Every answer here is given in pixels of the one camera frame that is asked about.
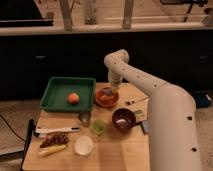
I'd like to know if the green plastic tray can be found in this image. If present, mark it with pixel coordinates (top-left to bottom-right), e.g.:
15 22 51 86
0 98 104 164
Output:
40 77 96 113

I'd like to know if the metal spoon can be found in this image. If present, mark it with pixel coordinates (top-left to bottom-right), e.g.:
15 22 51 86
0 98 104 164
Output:
125 97 148 105

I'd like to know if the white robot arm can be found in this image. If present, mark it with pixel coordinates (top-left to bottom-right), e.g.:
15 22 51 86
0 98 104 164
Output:
104 49 202 171

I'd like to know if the small metal cup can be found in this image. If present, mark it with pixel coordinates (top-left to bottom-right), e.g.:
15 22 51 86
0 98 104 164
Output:
78 112 91 127

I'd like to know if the dark brown bowl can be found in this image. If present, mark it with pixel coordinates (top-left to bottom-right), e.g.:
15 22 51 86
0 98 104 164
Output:
112 108 136 132

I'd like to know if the bunch of dark grapes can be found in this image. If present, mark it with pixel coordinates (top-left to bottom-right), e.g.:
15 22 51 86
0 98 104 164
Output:
40 132 69 148

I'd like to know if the orange peach fruit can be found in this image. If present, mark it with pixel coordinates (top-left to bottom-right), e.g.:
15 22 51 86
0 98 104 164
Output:
67 93 80 105

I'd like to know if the black table side bar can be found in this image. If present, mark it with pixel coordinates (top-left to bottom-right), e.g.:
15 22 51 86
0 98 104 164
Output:
20 119 35 171

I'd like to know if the small green cup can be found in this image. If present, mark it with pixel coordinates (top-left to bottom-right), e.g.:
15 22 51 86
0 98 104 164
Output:
91 119 105 135

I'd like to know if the red bowl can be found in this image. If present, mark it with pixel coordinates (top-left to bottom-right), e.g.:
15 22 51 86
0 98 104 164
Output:
95 88 119 108

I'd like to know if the white handled knife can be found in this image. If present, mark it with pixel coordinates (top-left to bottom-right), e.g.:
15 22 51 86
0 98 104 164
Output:
36 127 80 134

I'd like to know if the blue sponge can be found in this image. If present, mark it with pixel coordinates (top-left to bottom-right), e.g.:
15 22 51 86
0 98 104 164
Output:
141 120 149 135

